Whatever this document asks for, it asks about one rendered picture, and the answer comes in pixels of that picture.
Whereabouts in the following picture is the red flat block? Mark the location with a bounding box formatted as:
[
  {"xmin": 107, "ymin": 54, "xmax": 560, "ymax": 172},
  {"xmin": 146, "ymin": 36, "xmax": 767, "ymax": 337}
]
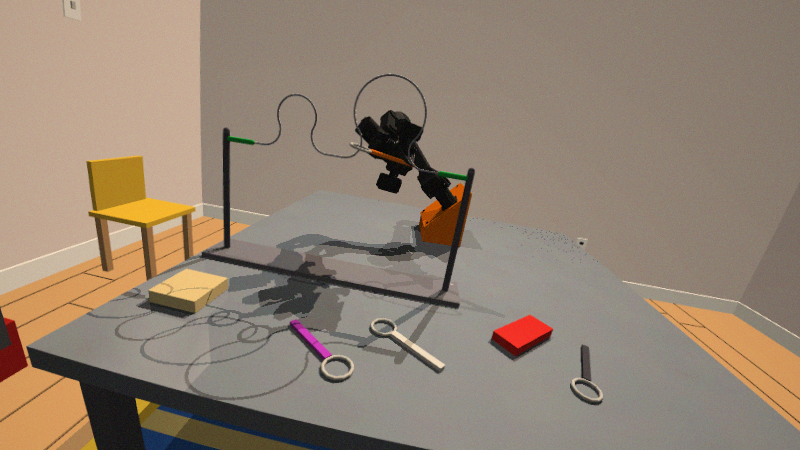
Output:
[{"xmin": 492, "ymin": 315, "xmax": 553, "ymax": 356}]

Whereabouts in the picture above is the beige loop with straight handle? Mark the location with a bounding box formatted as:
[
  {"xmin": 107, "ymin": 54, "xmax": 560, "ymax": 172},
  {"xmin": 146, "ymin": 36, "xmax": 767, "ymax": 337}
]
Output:
[{"xmin": 370, "ymin": 318, "xmax": 445, "ymax": 372}]

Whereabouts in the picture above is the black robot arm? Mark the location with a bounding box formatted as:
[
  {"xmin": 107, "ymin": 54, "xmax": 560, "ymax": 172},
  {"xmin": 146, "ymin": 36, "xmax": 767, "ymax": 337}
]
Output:
[{"xmin": 358, "ymin": 110, "xmax": 458, "ymax": 211}]

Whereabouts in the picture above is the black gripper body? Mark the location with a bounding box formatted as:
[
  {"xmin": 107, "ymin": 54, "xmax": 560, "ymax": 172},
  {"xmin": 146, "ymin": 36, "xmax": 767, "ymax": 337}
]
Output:
[{"xmin": 376, "ymin": 120, "xmax": 424, "ymax": 194}]

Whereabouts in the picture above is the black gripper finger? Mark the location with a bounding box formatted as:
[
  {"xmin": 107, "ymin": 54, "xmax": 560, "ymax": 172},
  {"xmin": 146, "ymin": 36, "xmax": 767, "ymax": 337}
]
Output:
[
  {"xmin": 386, "ymin": 160, "xmax": 413, "ymax": 176},
  {"xmin": 393, "ymin": 142, "xmax": 416, "ymax": 166}
]

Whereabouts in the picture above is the orange long bar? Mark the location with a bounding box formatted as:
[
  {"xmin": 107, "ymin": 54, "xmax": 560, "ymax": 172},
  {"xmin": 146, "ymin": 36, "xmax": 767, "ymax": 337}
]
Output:
[{"xmin": 349, "ymin": 142, "xmax": 410, "ymax": 166}]

